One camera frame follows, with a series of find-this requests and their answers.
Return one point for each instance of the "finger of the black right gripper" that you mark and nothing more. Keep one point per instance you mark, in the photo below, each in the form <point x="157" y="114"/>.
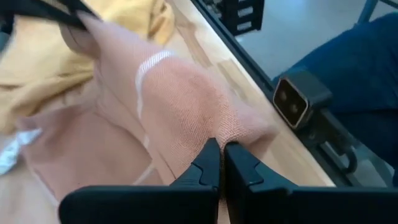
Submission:
<point x="79" y="6"/>
<point x="37" y="11"/>

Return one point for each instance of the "mustard yellow towel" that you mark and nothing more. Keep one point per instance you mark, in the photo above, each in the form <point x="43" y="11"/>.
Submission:
<point x="37" y="62"/>

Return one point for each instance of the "black aluminium table frame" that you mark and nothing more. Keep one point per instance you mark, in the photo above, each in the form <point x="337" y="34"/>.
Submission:
<point x="261" y="79"/>

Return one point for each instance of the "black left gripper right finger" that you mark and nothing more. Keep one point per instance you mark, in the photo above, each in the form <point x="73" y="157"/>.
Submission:
<point x="280" y="205"/>

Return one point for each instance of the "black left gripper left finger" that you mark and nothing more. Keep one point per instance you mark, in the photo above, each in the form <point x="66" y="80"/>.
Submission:
<point x="140" y="205"/>

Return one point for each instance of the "person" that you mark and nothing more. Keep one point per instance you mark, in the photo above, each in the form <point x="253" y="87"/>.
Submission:
<point x="357" y="68"/>

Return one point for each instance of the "terracotta pink towel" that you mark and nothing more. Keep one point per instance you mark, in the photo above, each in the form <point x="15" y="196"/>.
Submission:
<point x="174" y="109"/>

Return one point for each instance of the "black slotted rack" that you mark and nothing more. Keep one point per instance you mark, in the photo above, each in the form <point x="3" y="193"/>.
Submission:
<point x="231" y="15"/>

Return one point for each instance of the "grey-blue chair leg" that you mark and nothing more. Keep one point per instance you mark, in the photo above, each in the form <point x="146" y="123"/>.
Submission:
<point x="367" y="11"/>

